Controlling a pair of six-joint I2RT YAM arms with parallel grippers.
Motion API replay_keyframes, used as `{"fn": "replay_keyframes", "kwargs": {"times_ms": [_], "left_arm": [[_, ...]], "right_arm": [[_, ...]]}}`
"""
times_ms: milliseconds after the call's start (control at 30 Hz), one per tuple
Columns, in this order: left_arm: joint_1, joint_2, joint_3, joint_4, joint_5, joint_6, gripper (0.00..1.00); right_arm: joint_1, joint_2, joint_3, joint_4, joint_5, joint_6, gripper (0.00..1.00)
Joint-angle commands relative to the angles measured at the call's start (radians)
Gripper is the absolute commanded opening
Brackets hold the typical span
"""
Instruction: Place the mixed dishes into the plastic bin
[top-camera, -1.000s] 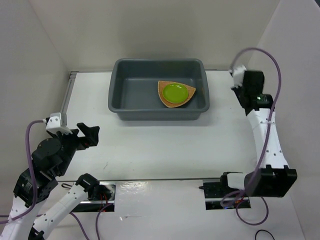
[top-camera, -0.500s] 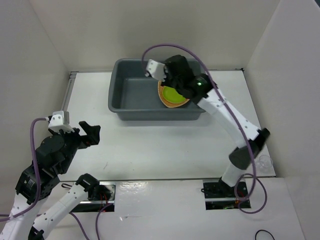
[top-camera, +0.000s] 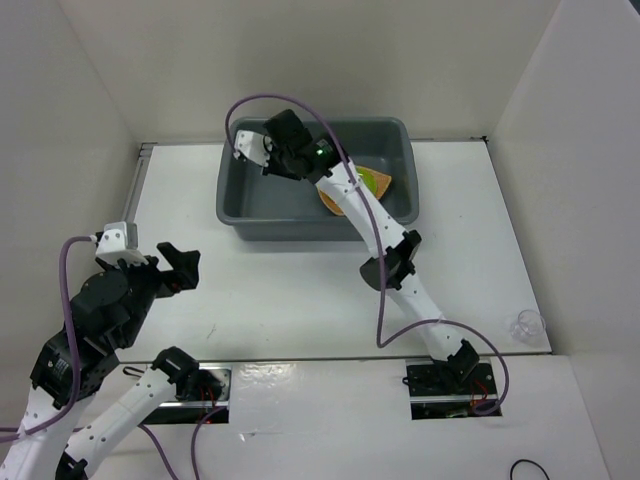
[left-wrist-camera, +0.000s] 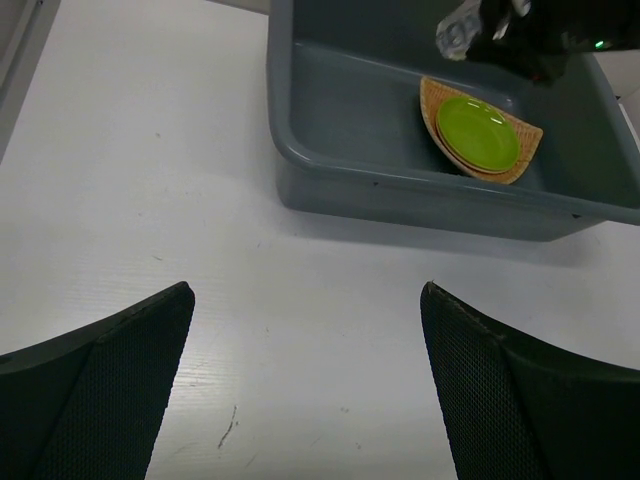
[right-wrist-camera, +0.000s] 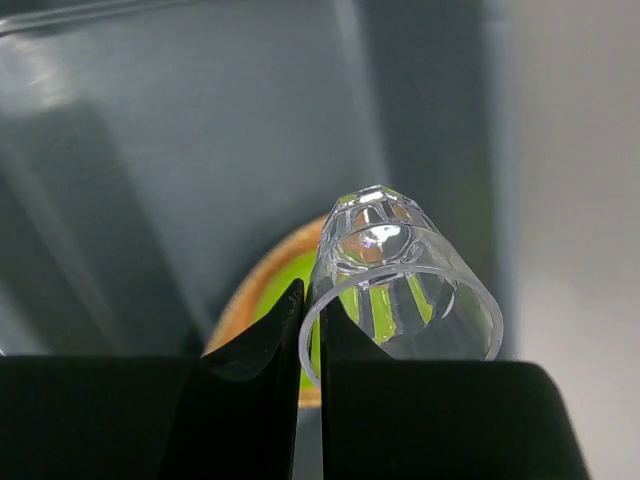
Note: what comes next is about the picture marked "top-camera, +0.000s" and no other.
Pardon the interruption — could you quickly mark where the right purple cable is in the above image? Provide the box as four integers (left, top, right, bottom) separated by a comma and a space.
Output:
223, 92, 511, 417

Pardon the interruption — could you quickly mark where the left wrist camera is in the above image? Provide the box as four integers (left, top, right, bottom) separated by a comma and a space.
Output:
96, 221, 144, 265

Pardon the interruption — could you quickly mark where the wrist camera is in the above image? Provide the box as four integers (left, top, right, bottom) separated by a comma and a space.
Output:
96, 221, 144, 265
233, 130, 272, 167

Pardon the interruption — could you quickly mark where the clear plastic cup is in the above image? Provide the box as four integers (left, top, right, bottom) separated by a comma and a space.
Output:
509, 309, 546, 345

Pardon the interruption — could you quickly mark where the green round plate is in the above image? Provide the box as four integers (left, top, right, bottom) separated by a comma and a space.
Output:
356, 167, 378, 194

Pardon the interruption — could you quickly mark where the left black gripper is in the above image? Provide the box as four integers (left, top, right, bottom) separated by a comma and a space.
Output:
99, 239, 202, 346

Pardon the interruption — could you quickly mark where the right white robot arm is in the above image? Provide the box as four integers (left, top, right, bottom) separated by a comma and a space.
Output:
264, 109, 479, 393

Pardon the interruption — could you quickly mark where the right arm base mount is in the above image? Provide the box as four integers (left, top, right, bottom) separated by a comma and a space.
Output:
402, 360, 499, 420

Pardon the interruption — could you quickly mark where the orange woven triangular basket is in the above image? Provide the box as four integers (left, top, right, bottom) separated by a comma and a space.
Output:
318, 165, 392, 217

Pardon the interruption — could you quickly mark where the aluminium table edge rail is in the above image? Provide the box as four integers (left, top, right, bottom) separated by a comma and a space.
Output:
121, 142, 157, 222

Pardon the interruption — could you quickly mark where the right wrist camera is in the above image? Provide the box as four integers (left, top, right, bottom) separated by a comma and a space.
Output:
233, 130, 272, 167

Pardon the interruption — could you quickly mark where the black cable loop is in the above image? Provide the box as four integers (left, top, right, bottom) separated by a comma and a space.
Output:
509, 458, 551, 480

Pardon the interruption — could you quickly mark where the grey plastic bin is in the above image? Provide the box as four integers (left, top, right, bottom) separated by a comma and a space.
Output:
216, 117, 420, 241

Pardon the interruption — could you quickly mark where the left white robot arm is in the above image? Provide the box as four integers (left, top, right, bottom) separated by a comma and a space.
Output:
1, 233, 201, 479

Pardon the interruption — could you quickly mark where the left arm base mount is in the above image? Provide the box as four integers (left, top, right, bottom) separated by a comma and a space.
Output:
143, 363, 232, 426

